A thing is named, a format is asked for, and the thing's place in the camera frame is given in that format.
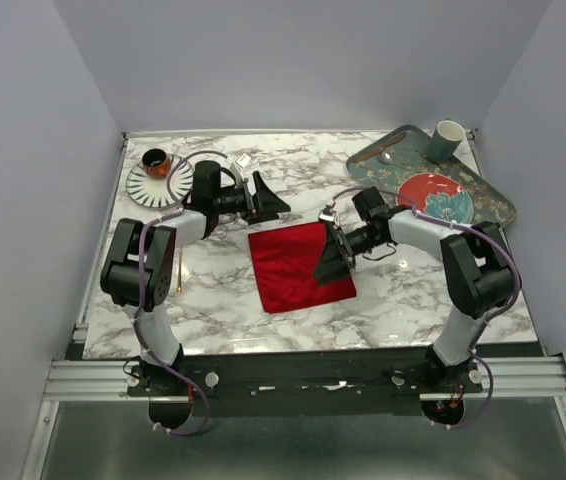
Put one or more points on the red blue patterned plate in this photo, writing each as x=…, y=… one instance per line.
x=437, y=196

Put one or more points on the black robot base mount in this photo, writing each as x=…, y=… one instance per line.
x=199, y=390

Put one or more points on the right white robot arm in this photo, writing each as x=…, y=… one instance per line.
x=482, y=279

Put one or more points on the green floral tray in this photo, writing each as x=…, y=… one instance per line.
x=409, y=159

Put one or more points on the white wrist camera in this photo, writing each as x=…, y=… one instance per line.
x=239, y=164
x=329, y=214

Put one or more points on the red cloth napkin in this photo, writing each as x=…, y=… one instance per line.
x=284, y=260

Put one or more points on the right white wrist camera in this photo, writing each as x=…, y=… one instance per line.
x=329, y=214

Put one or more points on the silver spoon on tray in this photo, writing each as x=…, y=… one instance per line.
x=383, y=158

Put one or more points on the aluminium rail frame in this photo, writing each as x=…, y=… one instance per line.
x=96, y=431

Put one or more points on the striped white saucer plate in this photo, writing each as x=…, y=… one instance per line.
x=159, y=193

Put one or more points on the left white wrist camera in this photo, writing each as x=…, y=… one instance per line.
x=239, y=164

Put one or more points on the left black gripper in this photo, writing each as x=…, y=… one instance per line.
x=265, y=202

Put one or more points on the gold spoon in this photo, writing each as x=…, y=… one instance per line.
x=179, y=271

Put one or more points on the dark green white cup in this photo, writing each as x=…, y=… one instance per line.
x=446, y=137

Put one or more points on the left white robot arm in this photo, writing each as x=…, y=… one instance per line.
x=138, y=267

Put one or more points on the brown black teacup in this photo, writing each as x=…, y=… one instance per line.
x=157, y=163

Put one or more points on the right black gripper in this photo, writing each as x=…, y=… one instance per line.
x=335, y=262

